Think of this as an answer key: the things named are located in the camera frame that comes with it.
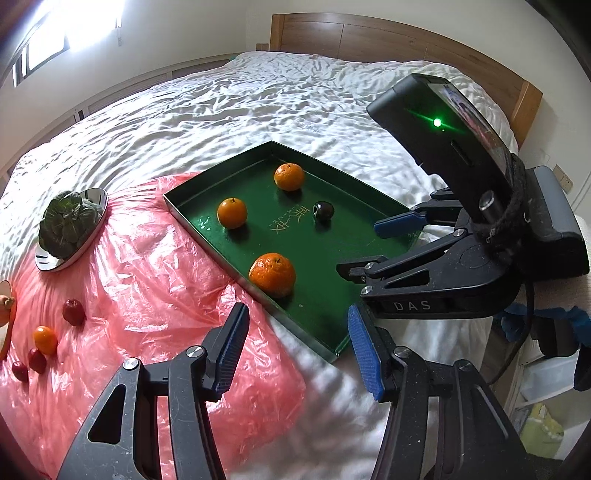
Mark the green rectangular tray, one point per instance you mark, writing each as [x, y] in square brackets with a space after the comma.
[282, 222]

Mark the smooth orange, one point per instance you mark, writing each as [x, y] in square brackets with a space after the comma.
[45, 340]

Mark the white bed sheet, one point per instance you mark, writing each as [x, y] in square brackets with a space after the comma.
[310, 103]

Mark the black camera box right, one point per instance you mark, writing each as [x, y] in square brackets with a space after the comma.
[447, 136]

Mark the large red apple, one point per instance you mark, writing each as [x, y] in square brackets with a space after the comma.
[73, 312]

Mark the pink plastic sheet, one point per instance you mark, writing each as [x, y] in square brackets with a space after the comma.
[148, 291]

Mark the orange in green tray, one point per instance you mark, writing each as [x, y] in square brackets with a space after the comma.
[289, 177]

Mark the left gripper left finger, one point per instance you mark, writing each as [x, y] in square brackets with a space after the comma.
[223, 346]

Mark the white plate with dark rim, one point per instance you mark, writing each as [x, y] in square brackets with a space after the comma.
[45, 262]

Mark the dark purple plum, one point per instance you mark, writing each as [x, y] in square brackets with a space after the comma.
[323, 211]

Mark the wooden headboard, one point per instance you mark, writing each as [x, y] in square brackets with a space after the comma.
[367, 39]

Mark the window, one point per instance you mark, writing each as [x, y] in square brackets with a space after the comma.
[45, 42]

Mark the textured mandarin orange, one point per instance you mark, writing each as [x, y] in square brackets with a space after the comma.
[274, 274]

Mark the carrot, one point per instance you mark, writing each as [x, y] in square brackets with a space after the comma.
[6, 304]

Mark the small dark red apple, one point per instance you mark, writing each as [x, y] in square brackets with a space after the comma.
[20, 372]

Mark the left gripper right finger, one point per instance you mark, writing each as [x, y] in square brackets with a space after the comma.
[373, 348]

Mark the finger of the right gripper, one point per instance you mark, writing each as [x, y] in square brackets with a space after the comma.
[357, 270]
[400, 225]

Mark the green leafy bok choy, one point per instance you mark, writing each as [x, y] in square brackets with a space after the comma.
[67, 223]

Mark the orange rimmed oval dish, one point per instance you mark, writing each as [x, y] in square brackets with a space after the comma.
[7, 329]

